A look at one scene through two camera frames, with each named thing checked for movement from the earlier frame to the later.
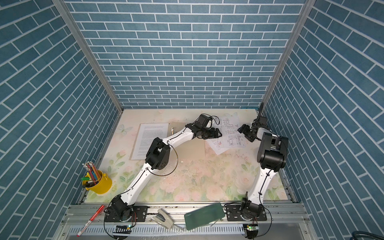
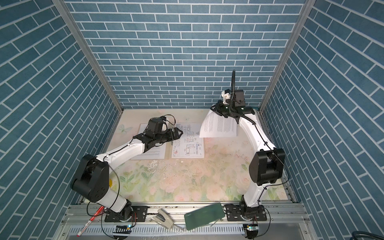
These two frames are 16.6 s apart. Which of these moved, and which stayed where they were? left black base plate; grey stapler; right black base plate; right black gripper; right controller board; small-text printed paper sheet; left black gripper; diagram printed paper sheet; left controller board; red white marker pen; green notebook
Moved: small-text printed paper sheet; left black gripper; right black gripper; diagram printed paper sheet
Stayed: left controller board; left black base plate; right black base plate; green notebook; right controller board; red white marker pen; grey stapler
